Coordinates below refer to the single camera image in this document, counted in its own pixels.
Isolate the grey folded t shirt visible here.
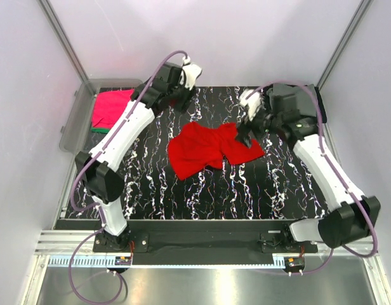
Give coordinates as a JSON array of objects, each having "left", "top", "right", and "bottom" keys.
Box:
[{"left": 267, "top": 83, "right": 317, "bottom": 117}]

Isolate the red t shirt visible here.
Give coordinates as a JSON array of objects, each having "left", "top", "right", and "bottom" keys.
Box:
[{"left": 168, "top": 122, "right": 264, "bottom": 180}]

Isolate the clear plastic bin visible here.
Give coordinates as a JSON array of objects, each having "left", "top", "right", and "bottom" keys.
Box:
[{"left": 59, "top": 79, "right": 142, "bottom": 154}]

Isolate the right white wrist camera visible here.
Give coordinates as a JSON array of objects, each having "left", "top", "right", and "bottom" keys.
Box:
[{"left": 239, "top": 89, "right": 262, "bottom": 121}]

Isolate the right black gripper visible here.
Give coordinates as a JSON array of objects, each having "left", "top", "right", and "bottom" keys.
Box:
[{"left": 234, "top": 104, "right": 281, "bottom": 150}]

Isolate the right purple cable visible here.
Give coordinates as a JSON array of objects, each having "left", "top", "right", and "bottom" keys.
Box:
[{"left": 255, "top": 80, "right": 379, "bottom": 275}]

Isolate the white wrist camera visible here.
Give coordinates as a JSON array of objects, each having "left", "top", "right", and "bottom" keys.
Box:
[
  {"left": 179, "top": 55, "right": 202, "bottom": 91},
  {"left": 239, "top": 89, "right": 262, "bottom": 121}
]

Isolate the left orange connector box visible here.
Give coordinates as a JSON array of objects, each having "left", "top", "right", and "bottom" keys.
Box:
[{"left": 115, "top": 256, "right": 132, "bottom": 266}]

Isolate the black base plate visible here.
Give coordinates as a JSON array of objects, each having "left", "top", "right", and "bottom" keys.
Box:
[{"left": 93, "top": 230, "right": 318, "bottom": 254}]

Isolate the black folded t shirt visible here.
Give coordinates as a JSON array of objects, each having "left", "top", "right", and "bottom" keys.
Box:
[{"left": 314, "top": 86, "right": 328, "bottom": 124}]

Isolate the aluminium frame rail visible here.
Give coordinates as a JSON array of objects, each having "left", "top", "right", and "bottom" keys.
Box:
[{"left": 36, "top": 230, "right": 373, "bottom": 254}]

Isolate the right orange connector box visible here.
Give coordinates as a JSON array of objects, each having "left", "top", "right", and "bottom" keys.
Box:
[{"left": 285, "top": 257, "right": 305, "bottom": 268}]

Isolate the green t shirt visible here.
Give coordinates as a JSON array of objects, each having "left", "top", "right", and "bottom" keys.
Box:
[{"left": 91, "top": 128, "right": 110, "bottom": 134}]

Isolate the pink t shirt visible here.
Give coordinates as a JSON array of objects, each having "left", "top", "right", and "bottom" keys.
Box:
[{"left": 91, "top": 89, "right": 134, "bottom": 129}]

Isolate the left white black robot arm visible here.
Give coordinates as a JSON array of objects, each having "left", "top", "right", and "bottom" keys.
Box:
[{"left": 73, "top": 60, "right": 202, "bottom": 252}]

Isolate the orange connector box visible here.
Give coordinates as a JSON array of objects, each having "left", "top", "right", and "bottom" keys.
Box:
[
  {"left": 285, "top": 257, "right": 305, "bottom": 268},
  {"left": 115, "top": 256, "right": 132, "bottom": 266}
]

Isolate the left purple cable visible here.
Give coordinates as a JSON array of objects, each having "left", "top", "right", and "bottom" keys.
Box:
[{"left": 69, "top": 50, "right": 192, "bottom": 302}]

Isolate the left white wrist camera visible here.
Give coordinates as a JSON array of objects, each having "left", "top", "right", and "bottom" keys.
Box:
[{"left": 179, "top": 55, "right": 202, "bottom": 91}]

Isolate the purple cable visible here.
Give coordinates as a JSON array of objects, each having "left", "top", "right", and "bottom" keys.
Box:
[
  {"left": 255, "top": 80, "right": 379, "bottom": 275},
  {"left": 69, "top": 50, "right": 192, "bottom": 302}
]

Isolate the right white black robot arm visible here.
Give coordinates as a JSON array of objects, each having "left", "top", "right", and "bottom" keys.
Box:
[{"left": 236, "top": 83, "right": 381, "bottom": 252}]

